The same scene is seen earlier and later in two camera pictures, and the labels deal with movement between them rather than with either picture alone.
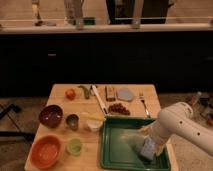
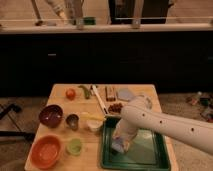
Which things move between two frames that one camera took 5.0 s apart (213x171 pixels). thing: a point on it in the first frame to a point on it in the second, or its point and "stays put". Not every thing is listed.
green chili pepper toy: (86, 92) stays put
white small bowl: (94, 125) stays put
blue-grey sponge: (148, 148) to (117, 147)
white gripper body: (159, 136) to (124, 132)
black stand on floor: (4, 110) stays put
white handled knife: (95, 90) stays put
